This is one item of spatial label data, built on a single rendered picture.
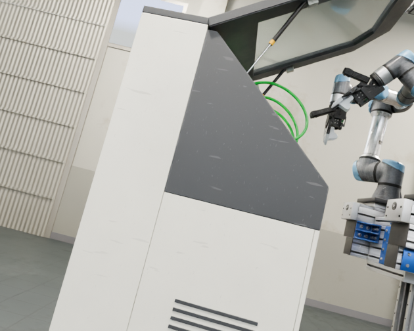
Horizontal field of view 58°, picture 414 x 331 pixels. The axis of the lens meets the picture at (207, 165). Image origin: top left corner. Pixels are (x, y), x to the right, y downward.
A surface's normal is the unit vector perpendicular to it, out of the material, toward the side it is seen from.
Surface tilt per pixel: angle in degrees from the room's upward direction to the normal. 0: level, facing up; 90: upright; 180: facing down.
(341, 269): 90
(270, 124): 90
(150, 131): 90
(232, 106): 90
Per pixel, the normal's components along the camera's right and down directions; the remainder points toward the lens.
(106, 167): -0.09, -0.15
